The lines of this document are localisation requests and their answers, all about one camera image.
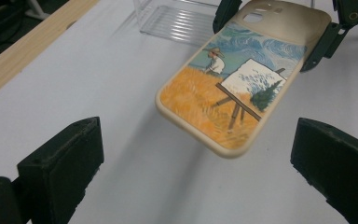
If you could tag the clear plastic ribbed tray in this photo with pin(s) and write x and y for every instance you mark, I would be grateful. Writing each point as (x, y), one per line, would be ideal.
(177, 21)

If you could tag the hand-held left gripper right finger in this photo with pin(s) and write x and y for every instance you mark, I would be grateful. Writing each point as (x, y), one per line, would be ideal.
(338, 168)

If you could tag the white metal stand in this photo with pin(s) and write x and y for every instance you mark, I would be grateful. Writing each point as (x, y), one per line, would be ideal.
(35, 9)

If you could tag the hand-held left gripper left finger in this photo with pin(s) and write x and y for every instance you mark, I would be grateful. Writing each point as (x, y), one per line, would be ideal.
(59, 168)

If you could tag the wooden table edge strip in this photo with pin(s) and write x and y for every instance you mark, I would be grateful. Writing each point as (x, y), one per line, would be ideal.
(21, 53)

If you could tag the beige painted phone case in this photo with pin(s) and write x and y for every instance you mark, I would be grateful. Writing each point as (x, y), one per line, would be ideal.
(199, 102)

